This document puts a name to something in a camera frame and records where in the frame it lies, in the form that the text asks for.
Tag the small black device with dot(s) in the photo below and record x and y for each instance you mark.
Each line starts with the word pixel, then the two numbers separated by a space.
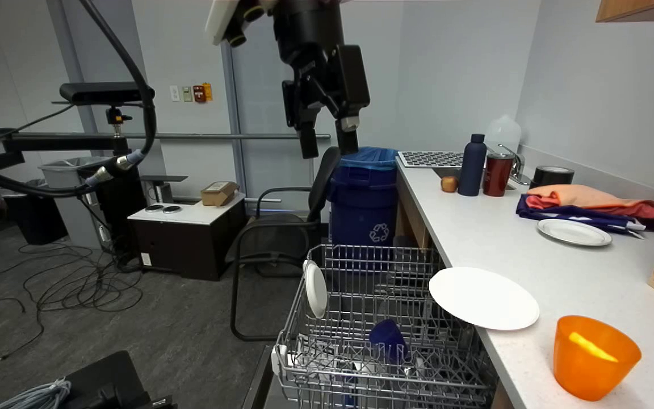
pixel 165 207

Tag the black computer tower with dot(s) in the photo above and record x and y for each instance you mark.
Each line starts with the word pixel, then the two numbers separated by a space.
pixel 124 213

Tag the black cabinet with white top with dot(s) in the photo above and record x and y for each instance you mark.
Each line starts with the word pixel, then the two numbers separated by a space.
pixel 188 241

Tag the gray wall rail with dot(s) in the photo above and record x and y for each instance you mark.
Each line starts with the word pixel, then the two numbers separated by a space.
pixel 192 136

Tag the black tape roll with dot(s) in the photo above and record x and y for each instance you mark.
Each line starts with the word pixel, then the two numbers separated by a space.
pixel 551 177

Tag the blue recycling bin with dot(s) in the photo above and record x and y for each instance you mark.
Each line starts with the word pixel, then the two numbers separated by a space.
pixel 361 197

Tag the small white plate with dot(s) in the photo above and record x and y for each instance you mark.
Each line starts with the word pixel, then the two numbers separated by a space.
pixel 314 286
pixel 572 232

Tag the black robot cart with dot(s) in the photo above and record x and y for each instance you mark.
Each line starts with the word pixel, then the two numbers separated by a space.
pixel 111 382

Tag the black office chair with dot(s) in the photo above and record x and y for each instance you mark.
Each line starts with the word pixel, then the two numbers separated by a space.
pixel 266 241

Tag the wooden wall cabinet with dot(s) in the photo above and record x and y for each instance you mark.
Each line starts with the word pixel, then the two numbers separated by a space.
pixel 646 10

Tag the navy water bottle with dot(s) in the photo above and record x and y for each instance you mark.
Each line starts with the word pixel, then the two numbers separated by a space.
pixel 474 167

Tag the small cardboard box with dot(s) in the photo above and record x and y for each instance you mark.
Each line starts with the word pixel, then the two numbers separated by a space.
pixel 218 194

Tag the blue cup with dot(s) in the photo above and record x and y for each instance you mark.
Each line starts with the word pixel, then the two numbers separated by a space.
pixel 390 342

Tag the clear plastic bag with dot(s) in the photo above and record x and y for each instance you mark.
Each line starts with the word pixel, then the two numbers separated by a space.
pixel 503 132

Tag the black stereo camera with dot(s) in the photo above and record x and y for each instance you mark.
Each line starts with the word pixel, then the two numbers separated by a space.
pixel 102 92

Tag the red tumbler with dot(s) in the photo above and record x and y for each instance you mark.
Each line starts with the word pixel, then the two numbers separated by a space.
pixel 497 176

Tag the orange plastic cup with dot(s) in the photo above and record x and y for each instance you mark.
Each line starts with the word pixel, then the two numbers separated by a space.
pixel 591 364

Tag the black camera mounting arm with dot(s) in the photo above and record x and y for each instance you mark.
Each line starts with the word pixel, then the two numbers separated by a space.
pixel 56 141

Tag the black trash bin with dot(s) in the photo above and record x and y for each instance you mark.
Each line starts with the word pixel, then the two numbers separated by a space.
pixel 34 219

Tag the gray computer tower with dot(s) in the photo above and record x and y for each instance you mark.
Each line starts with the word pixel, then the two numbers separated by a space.
pixel 67 174

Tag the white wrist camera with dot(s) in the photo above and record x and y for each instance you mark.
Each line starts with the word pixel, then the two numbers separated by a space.
pixel 224 19

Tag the large white plate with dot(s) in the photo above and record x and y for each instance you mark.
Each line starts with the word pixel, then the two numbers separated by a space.
pixel 485 298

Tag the white light switch plate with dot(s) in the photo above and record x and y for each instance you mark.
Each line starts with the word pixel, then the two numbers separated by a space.
pixel 176 94

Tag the gray striped cloth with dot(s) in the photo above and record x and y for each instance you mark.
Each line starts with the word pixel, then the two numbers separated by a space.
pixel 34 395

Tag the dark blue cloth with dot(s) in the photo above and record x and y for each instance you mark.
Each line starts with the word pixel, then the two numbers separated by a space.
pixel 561 217

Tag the small gray side table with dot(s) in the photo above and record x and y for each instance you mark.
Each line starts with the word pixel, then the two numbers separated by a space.
pixel 161 177

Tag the orange cloth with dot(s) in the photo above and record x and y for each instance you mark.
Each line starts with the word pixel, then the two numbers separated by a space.
pixel 584 198

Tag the orange fire alarm switch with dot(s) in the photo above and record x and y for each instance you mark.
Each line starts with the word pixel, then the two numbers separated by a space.
pixel 203 92

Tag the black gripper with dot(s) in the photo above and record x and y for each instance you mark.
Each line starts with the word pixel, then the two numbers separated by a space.
pixel 310 26

